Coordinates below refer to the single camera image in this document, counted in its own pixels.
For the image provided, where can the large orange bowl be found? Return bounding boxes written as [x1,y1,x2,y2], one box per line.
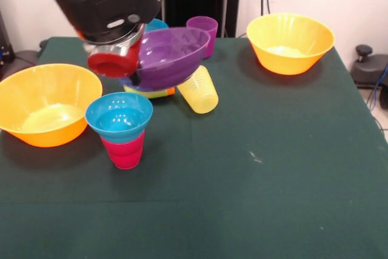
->
[0,63,104,149]
[246,12,336,76]

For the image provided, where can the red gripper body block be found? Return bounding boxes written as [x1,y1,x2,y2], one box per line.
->
[87,39,143,78]

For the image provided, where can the red cup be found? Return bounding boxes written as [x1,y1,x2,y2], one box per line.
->
[100,129,146,170]

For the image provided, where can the black clamp mount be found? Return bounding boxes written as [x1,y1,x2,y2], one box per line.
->
[351,44,388,90]

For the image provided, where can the translucent blue bowl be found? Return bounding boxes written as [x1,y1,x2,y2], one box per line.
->
[145,18,169,32]

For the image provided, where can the dark green tablecloth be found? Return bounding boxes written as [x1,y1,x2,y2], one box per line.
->
[0,36,388,259]

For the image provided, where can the green cup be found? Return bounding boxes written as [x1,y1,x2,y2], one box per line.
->
[123,84,169,99]

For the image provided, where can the black equipment rack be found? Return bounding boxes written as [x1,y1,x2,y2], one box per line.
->
[0,8,16,73]

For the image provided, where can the purple bowl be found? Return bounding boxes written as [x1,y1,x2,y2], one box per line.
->
[135,27,212,90]

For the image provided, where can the yellow cup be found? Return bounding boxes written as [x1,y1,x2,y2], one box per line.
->
[176,65,219,115]

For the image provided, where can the light blue opaque bowl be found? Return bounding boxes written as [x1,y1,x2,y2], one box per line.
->
[84,92,154,145]

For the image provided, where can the purple cup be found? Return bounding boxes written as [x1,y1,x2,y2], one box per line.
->
[186,16,219,59]

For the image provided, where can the blue cable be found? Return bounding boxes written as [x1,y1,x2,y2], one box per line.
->
[368,64,388,111]

